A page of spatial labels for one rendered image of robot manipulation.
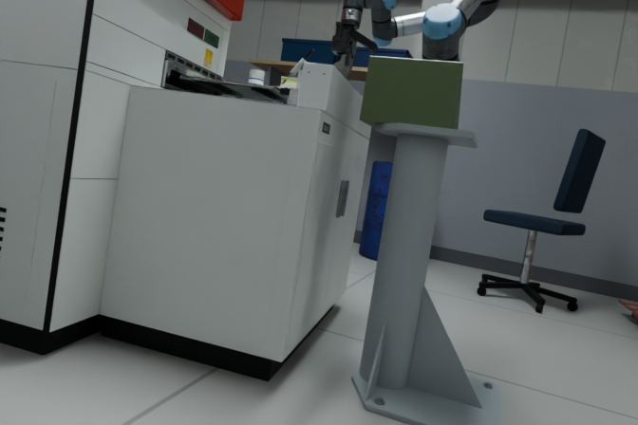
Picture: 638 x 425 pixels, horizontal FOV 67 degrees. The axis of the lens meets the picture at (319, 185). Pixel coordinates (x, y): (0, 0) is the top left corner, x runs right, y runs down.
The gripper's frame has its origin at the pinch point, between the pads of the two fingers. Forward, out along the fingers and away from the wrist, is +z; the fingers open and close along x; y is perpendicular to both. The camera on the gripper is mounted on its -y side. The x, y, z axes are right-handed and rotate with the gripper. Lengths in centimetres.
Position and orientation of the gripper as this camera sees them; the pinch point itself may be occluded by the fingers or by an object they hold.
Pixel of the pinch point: (347, 77)
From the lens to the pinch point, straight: 186.9
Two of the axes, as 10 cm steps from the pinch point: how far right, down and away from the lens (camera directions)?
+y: -9.6, -1.6, 2.4
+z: -1.5, 9.9, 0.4
